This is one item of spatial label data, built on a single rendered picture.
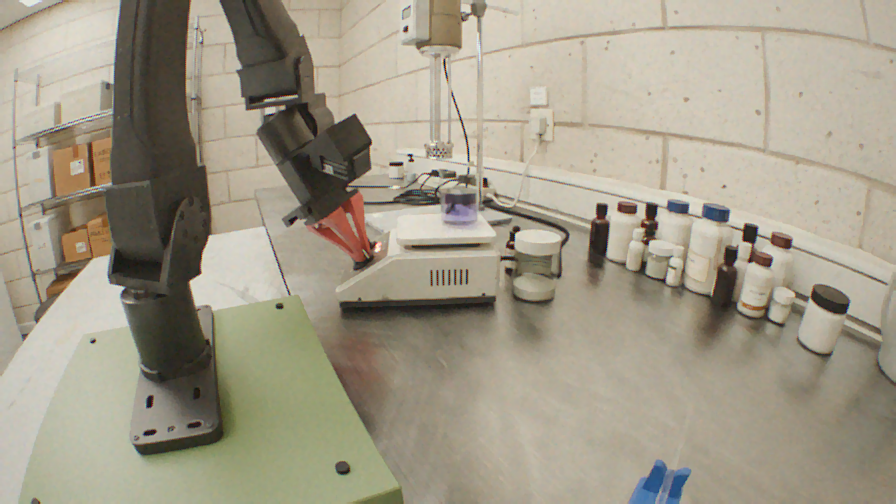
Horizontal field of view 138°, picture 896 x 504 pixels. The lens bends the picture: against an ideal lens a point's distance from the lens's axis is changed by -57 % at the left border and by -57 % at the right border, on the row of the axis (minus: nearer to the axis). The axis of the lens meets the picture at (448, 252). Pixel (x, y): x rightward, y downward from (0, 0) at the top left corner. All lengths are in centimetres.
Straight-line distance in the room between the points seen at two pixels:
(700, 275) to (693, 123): 31
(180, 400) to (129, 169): 16
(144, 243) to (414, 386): 25
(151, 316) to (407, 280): 30
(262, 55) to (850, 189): 83
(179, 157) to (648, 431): 40
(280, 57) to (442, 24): 49
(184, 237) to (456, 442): 24
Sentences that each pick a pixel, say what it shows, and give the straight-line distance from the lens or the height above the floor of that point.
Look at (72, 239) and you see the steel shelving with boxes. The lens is 279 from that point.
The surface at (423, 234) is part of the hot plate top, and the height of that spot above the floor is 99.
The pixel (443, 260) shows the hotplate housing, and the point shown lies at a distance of 46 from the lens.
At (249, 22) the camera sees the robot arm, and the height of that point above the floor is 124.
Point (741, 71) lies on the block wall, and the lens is 77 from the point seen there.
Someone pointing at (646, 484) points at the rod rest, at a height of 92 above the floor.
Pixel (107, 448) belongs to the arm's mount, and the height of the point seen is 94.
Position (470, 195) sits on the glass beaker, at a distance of 48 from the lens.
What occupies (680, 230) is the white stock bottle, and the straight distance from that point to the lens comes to 68.
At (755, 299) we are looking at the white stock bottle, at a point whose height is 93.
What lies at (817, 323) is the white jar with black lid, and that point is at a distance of 55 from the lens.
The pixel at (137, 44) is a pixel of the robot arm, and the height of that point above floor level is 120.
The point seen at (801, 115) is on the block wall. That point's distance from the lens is 74.
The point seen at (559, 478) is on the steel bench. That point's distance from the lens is 28.
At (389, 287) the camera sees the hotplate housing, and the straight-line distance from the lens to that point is 47.
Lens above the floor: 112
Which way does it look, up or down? 19 degrees down
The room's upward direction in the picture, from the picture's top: straight up
